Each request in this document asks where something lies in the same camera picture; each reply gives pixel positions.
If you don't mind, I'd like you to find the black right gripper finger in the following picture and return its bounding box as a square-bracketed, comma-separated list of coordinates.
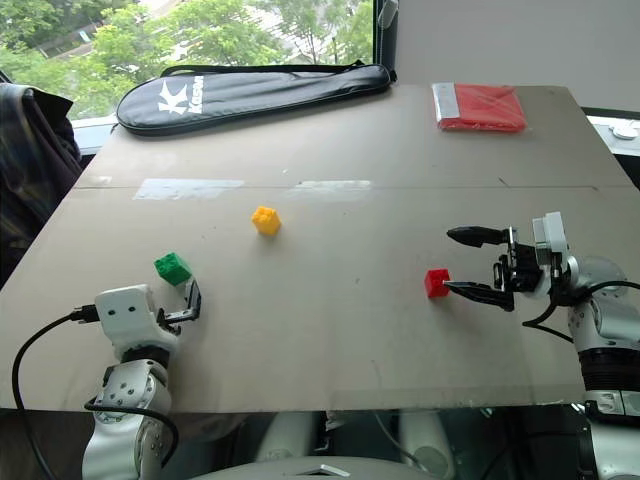
[443, 280, 516, 313]
[445, 225, 511, 250]

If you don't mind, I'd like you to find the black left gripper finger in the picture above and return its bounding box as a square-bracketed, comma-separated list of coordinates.
[184, 277, 203, 322]

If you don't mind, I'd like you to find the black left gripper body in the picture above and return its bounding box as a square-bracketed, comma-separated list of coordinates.
[156, 307, 201, 336]

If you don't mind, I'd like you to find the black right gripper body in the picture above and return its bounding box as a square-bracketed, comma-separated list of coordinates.
[491, 226, 545, 301]

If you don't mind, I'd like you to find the green toy brick cube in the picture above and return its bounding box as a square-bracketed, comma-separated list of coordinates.
[153, 252, 194, 287]

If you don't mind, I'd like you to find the red toy brick cube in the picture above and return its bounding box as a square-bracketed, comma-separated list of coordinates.
[424, 267, 453, 300]

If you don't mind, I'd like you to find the yellow toy brick cube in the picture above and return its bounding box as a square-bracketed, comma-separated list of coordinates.
[249, 204, 283, 237]

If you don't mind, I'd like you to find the clear tape patch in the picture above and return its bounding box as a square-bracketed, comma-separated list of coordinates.
[133, 177, 247, 202]

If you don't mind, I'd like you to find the red packet with silver strip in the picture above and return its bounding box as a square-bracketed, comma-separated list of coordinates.
[430, 81, 529, 136]

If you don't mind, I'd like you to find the white robot leg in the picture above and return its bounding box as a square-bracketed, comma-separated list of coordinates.
[253, 411, 322, 464]
[398, 411, 455, 479]

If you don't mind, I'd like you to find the small white device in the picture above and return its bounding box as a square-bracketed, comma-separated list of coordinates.
[608, 119, 640, 144]

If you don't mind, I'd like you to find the silver robot torso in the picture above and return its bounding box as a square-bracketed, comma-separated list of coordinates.
[192, 455, 419, 480]

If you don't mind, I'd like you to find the dark plaid jacket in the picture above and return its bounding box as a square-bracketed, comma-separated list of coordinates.
[0, 81, 84, 292]

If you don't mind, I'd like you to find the black racket bag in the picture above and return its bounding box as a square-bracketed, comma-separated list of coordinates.
[115, 59, 399, 137]

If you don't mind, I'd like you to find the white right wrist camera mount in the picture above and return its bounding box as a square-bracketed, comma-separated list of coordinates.
[531, 211, 572, 292]

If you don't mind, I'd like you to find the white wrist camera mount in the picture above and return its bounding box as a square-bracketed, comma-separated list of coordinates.
[93, 284, 180, 362]
[531, 211, 572, 292]

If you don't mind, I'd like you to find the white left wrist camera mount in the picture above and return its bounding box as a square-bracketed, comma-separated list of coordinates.
[93, 284, 180, 362]

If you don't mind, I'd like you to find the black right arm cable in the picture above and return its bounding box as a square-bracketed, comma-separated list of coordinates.
[521, 279, 640, 346]

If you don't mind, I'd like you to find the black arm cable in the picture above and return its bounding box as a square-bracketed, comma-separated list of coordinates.
[521, 279, 640, 346]
[11, 304, 180, 480]

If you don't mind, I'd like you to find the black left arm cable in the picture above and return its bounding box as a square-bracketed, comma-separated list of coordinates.
[11, 304, 180, 480]

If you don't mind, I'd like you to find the dark window frame post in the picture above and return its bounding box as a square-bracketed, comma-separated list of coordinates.
[371, 0, 400, 84]

